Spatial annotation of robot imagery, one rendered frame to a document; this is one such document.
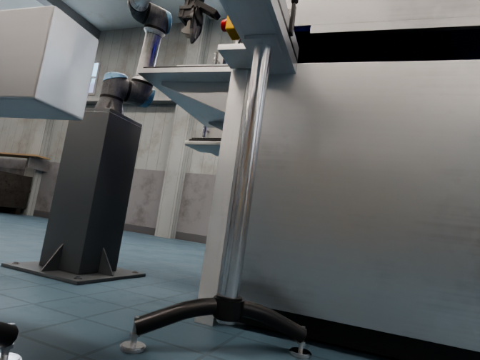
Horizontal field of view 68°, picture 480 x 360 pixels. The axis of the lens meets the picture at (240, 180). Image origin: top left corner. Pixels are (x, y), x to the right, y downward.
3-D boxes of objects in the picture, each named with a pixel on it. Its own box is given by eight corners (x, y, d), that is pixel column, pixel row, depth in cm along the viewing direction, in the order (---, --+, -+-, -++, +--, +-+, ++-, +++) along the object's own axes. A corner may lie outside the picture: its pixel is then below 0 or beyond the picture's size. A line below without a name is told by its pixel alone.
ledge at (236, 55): (269, 68, 120) (270, 63, 120) (259, 48, 108) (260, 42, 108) (230, 68, 124) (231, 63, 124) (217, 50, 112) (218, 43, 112)
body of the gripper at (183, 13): (185, 28, 153) (189, 3, 155) (203, 27, 150) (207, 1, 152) (176, 18, 146) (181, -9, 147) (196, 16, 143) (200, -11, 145)
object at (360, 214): (423, 294, 275) (430, 183, 287) (586, 416, 81) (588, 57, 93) (294, 272, 307) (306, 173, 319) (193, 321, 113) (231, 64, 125)
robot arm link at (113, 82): (96, 97, 186) (101, 73, 187) (122, 105, 193) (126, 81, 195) (102, 91, 176) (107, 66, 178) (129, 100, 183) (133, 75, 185)
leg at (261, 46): (247, 322, 93) (282, 51, 103) (236, 329, 85) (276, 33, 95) (216, 315, 96) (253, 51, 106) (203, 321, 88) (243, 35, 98)
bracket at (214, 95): (237, 117, 135) (241, 85, 137) (235, 114, 132) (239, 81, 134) (160, 114, 146) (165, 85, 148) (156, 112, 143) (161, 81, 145)
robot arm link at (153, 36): (119, 101, 193) (143, 3, 192) (146, 109, 202) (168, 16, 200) (125, 101, 183) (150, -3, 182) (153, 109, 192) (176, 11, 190)
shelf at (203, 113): (288, 131, 189) (288, 127, 189) (253, 71, 124) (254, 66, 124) (206, 127, 205) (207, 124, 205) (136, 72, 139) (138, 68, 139)
